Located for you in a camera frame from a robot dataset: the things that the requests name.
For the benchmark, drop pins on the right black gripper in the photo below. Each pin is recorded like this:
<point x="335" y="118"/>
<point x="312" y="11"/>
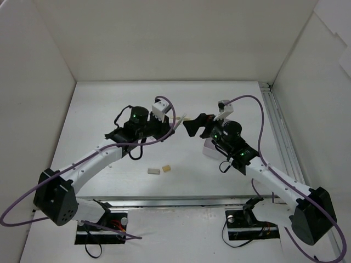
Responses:
<point x="205" y="127"/>

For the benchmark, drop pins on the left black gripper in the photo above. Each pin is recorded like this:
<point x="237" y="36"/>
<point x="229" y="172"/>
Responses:
<point x="165" y="125"/>

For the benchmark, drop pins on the purple-grey highlighter pen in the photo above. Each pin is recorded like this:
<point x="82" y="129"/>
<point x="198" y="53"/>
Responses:
<point x="178" y="123"/>

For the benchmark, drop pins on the tan yellow eraser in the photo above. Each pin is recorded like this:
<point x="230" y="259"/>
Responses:
<point x="166" y="168"/>

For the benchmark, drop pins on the yellow highlighter pen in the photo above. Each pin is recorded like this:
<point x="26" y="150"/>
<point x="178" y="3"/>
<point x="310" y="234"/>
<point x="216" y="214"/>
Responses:
<point x="182" y="118"/>

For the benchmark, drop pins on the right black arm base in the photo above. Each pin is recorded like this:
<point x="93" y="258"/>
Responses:
<point x="241" y="227"/>

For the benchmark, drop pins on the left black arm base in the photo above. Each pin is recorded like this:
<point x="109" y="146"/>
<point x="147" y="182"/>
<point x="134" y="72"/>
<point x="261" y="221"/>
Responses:
<point x="101" y="227"/>

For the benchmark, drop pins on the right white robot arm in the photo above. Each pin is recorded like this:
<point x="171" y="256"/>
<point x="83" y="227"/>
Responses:
<point x="310" y="211"/>

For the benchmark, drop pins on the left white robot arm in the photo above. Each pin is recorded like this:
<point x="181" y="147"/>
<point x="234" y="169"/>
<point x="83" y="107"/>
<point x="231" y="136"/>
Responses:
<point x="57" y="190"/>

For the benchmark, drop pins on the white three-compartment organizer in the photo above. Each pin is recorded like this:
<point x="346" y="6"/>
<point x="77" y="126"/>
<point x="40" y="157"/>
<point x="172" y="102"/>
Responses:
<point x="209" y="149"/>

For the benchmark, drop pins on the grey white eraser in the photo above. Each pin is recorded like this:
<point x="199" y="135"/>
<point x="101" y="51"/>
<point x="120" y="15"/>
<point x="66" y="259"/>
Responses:
<point x="154" y="171"/>

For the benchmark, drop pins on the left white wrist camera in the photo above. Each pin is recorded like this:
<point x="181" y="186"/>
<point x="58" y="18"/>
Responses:
<point x="159" y="110"/>

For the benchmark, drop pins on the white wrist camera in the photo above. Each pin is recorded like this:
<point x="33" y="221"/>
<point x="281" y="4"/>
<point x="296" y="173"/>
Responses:
<point x="159" y="110"/>
<point x="225" y="109"/>

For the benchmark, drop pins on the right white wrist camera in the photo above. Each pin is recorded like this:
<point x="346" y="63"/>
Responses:
<point x="225" y="109"/>

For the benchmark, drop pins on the front aluminium rail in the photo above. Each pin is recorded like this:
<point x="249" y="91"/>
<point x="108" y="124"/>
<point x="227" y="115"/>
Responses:
<point x="170" y="202"/>

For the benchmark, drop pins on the aluminium rail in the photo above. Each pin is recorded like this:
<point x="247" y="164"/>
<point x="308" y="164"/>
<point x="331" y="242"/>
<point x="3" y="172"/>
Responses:
<point x="335" y="239"/>
<point x="170" y="202"/>

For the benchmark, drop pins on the right side aluminium rail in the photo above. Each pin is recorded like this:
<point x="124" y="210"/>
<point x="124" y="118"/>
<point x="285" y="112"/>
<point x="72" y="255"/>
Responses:
<point x="335" y="239"/>

